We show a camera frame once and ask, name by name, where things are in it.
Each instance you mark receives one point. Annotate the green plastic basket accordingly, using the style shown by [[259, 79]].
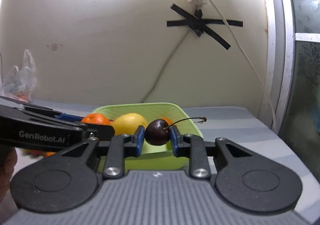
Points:
[[156, 151]]

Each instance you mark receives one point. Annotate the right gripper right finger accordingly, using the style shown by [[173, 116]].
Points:
[[195, 149]]

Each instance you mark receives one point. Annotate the person left hand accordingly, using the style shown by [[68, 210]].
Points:
[[7, 169]]

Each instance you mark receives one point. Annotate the black tape cross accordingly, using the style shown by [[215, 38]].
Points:
[[197, 24]]

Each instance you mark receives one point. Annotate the orange mandarin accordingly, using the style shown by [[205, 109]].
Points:
[[96, 118], [37, 153]]

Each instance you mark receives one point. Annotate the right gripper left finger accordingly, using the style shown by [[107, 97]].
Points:
[[117, 150]]

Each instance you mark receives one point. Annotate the large yellow grapefruit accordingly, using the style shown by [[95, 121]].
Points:
[[128, 123]]

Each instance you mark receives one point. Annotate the clear plastic bag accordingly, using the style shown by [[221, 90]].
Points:
[[19, 83]]

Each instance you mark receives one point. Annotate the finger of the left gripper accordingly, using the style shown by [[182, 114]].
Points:
[[69, 118]]

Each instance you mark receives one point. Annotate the dark cherry with stem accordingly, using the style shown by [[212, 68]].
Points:
[[157, 132]]

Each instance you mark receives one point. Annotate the orange cherry tomato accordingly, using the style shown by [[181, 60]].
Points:
[[169, 121]]

